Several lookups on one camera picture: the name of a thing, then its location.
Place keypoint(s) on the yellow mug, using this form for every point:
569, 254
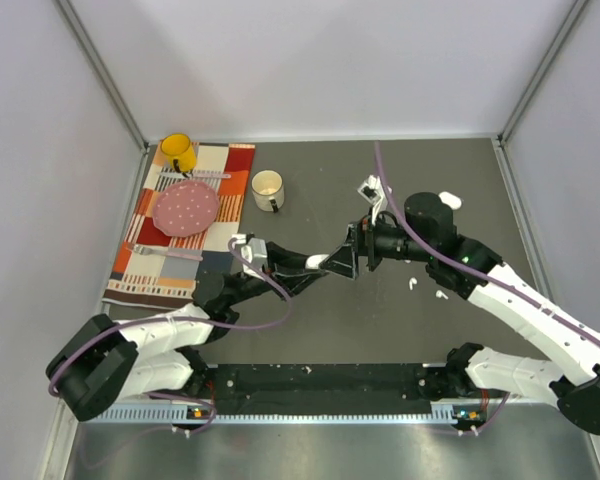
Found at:
179, 151

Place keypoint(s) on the pink handled fork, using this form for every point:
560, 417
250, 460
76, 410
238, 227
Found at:
147, 251

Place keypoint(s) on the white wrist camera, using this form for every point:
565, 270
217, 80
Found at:
251, 252
372, 190

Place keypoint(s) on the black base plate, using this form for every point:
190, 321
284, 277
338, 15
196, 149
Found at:
330, 389

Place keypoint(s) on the white earbud charging case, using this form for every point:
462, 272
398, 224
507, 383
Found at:
313, 262

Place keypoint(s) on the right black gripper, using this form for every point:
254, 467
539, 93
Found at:
360, 241

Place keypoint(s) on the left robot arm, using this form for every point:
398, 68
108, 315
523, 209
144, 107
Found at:
108, 360

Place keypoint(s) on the pink dotted plate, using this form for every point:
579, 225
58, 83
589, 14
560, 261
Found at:
185, 209

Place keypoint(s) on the white oval case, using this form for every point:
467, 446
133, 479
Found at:
452, 201

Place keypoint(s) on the cream mug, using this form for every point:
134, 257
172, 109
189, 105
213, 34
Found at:
267, 187

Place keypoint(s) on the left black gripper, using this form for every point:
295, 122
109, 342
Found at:
287, 267

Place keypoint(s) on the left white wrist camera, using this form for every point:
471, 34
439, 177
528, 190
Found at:
251, 252

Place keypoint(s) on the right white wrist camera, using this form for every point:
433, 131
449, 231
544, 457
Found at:
372, 190

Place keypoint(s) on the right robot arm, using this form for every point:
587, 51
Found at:
568, 378

